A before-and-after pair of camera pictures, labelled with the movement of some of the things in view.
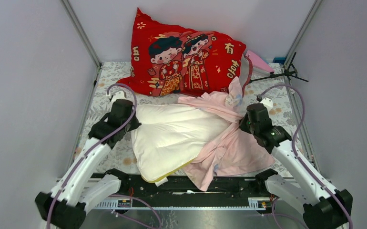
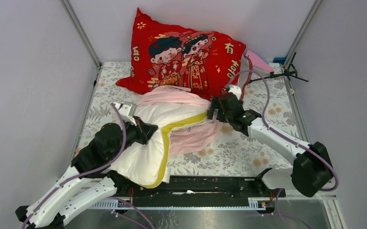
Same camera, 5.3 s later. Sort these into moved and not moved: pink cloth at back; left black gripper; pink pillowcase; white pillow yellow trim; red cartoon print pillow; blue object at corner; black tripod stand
Moved: white pillow yellow trim; left black gripper; pink pillowcase
Not moved: red cartoon print pillow; blue object at corner; black tripod stand; pink cloth at back
